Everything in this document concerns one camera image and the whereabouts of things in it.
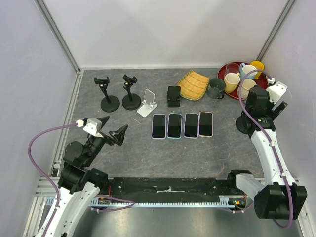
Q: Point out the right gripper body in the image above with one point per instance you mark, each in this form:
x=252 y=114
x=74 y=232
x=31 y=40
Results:
x=268 y=111

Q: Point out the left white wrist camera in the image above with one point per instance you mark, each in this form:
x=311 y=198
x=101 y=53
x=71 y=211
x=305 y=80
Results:
x=91 y=125

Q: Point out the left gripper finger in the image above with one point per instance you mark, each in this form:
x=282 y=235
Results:
x=117 y=137
x=101 y=122

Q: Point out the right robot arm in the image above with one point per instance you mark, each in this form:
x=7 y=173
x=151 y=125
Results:
x=279 y=197

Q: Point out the cream textured cup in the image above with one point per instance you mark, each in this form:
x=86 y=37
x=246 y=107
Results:
x=245 y=88

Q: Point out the light blue case phone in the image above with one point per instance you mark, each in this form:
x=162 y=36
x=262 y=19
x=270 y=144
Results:
x=174 y=126

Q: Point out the yellow bamboo tray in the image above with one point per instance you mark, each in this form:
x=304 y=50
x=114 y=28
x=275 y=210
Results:
x=193 y=85

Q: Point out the dark green mug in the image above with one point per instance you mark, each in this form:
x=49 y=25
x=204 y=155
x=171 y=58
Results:
x=216 y=88

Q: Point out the black pole stand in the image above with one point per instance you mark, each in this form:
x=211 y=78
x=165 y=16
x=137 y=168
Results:
x=109 y=103
x=131 y=101
x=243 y=123

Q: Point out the clear glass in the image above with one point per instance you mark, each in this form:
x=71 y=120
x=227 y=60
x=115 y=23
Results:
x=232 y=68

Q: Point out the light blue mug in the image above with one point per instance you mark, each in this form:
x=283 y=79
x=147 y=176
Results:
x=245 y=69

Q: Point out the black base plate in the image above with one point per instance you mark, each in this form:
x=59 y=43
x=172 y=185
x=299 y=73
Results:
x=168 y=190

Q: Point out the black folding phone stand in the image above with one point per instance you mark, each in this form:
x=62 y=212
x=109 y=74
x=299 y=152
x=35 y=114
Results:
x=173 y=96

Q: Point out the pale yellow cup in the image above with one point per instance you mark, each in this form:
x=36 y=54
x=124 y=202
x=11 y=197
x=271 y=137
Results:
x=231 y=82

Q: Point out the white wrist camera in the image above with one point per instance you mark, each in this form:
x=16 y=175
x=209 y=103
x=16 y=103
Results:
x=91 y=125
x=276 y=90

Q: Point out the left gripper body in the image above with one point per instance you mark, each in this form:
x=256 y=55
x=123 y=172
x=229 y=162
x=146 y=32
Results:
x=98 y=142

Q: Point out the red round tray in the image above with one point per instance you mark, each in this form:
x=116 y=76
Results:
x=261 y=82

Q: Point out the white folding phone stand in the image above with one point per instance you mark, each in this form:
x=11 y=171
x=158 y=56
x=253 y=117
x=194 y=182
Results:
x=148 y=104

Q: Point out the grey cable duct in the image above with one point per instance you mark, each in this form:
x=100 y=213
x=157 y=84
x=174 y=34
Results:
x=222 y=203

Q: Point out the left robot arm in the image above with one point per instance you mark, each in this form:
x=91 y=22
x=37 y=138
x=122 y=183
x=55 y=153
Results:
x=78 y=185

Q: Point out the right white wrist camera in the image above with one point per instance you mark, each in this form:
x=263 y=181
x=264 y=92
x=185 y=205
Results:
x=276 y=90

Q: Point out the cream case phone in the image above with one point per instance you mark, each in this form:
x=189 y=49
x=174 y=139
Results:
x=205 y=124

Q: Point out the purple phone from pole stand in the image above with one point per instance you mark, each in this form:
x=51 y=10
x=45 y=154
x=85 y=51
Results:
x=191 y=125

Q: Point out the lavender case phone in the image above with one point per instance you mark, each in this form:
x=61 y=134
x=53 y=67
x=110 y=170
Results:
x=158 y=126

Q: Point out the yellow mug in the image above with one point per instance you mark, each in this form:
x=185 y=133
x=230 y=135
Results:
x=258 y=65

